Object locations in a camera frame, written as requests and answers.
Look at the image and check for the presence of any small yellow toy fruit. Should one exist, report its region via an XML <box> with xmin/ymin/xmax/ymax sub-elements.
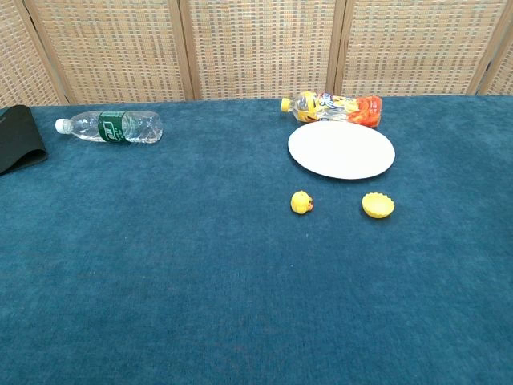
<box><xmin>289</xmin><ymin>190</ymin><xmax>315</xmax><ymax>216</ymax></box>

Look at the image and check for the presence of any white round plate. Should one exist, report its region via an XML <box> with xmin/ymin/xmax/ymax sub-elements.
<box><xmin>287</xmin><ymin>120</ymin><xmax>397</xmax><ymax>180</ymax></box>

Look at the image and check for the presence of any orange drink bottle yellow cap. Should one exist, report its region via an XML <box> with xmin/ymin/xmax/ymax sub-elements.
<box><xmin>280</xmin><ymin>91</ymin><xmax>384</xmax><ymax>128</ymax></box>

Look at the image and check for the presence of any blue plush tablecloth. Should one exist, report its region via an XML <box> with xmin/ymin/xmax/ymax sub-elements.
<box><xmin>0</xmin><ymin>95</ymin><xmax>513</xmax><ymax>385</ymax></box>

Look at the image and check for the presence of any yellow scalloped round cup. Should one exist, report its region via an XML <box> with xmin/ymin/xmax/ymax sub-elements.
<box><xmin>362</xmin><ymin>192</ymin><xmax>396</xmax><ymax>220</ymax></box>

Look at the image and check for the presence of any woven bamboo folding screen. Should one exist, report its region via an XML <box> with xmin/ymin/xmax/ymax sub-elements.
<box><xmin>0</xmin><ymin>0</ymin><xmax>513</xmax><ymax>108</ymax></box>

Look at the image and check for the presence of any clear green-label water bottle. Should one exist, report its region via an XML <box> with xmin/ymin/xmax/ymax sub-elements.
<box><xmin>55</xmin><ymin>110</ymin><xmax>164</xmax><ymax>145</ymax></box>

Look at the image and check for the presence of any black soft pouch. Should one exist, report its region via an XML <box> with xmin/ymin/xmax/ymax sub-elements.
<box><xmin>0</xmin><ymin>104</ymin><xmax>49</xmax><ymax>176</ymax></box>

